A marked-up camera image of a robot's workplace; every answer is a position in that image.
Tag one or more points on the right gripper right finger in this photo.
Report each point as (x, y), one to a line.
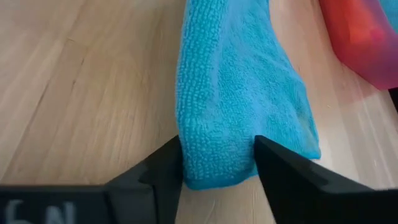
(295, 193)

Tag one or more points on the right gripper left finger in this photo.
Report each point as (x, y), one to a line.
(149, 186)

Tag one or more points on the teal microfiber towel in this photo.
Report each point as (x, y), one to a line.
(236, 93)
(392, 12)

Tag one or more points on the orange microfiber towel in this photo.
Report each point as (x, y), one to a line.
(357, 34)

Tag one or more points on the pink plastic basket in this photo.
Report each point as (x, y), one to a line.
(373, 62)

